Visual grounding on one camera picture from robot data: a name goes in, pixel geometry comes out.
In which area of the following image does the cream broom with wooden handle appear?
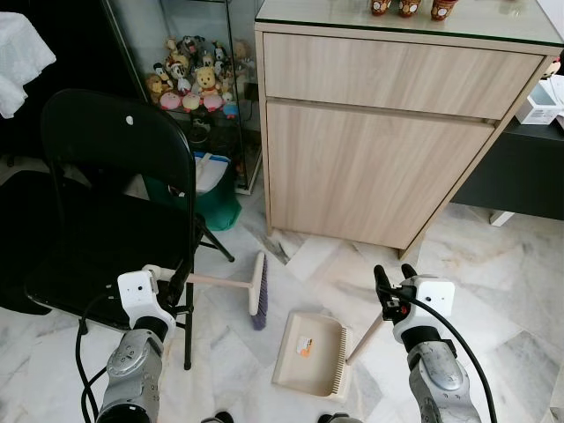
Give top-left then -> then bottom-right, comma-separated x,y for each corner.
141,251 -> 271,332

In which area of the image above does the cream dustpan with wooden handle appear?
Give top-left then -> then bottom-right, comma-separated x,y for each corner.
271,304 -> 390,398

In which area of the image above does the green bin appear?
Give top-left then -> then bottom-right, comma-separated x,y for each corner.
145,172 -> 243,232

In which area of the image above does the white bag with blue trim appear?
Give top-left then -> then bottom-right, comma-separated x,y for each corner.
194,152 -> 232,195

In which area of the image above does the light wooden drawer cabinet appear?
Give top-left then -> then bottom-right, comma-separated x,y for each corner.
254,0 -> 564,254

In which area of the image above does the black right robot foot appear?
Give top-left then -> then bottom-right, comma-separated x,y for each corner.
317,412 -> 364,423

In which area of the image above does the black desk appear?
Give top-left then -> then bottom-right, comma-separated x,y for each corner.
449,119 -> 564,228

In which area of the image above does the large black bag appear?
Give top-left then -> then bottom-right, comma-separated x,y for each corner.
0,167 -> 54,315

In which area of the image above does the yellow bear plush toy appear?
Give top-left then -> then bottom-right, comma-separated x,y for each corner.
192,69 -> 223,100

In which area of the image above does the black white mouse plush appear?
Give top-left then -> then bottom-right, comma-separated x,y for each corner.
167,48 -> 197,89

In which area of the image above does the white box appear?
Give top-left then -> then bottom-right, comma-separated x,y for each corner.
516,75 -> 564,126

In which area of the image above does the white paper stack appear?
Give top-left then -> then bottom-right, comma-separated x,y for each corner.
546,75 -> 564,105

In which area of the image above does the glass display cabinet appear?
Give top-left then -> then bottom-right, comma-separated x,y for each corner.
101,0 -> 265,195

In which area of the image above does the black red mouse plush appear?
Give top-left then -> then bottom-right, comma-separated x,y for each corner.
542,55 -> 564,80

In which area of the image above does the white cloth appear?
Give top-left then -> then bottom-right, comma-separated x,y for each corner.
0,11 -> 56,120

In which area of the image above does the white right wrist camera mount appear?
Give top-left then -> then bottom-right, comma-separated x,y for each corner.
407,277 -> 456,334

